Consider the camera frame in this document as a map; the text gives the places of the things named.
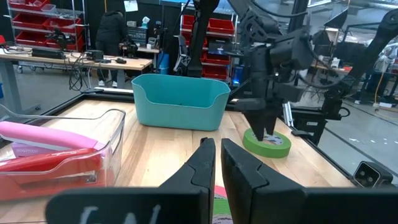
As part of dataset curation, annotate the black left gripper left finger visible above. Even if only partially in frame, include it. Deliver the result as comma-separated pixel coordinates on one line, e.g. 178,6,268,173
158,137,217,224

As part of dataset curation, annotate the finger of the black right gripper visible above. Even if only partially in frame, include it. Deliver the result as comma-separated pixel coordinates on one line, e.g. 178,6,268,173
244,109,266,141
263,108,281,141

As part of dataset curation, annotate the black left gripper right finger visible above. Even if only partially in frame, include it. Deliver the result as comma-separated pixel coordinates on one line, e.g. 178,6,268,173
220,138,307,224

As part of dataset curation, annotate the red stapler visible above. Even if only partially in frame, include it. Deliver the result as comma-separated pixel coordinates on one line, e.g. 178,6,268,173
0,148,103,200

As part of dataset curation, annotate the pink stapler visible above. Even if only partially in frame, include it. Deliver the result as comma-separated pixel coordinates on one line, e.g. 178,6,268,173
0,121,105,158

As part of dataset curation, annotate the teal plastic bin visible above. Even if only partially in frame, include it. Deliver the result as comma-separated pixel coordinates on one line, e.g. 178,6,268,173
131,73,231,131

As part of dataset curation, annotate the shelf with red bins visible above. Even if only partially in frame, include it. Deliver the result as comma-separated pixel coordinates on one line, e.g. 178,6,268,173
180,14,237,80
6,0,91,52

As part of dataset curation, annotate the clear plastic bin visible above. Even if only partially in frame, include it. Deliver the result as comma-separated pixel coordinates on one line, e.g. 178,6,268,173
0,104,127,202

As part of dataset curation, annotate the blue container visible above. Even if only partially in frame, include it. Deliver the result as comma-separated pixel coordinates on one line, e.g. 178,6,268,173
157,51,170,75

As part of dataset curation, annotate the wooden workbench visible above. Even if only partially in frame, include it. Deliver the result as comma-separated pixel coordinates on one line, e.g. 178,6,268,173
0,46,154,114

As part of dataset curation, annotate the white paper sheet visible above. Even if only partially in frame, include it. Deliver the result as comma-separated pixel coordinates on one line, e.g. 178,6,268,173
123,0,139,12

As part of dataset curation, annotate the person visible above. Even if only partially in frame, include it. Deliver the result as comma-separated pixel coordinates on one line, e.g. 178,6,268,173
95,11,128,88

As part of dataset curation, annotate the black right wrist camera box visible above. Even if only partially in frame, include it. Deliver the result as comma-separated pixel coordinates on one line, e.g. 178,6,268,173
269,29,315,71

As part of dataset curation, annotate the black upright post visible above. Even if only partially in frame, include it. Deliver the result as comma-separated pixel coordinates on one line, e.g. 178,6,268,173
186,0,220,78

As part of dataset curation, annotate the yellow floor cable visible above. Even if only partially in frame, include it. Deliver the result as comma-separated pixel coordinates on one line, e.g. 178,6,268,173
373,71,398,121

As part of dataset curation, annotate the small black stereo camera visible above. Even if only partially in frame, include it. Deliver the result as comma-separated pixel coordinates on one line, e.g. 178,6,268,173
353,161,395,189

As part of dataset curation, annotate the black cable bunch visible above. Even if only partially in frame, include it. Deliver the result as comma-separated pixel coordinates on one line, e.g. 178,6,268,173
63,52,94,93

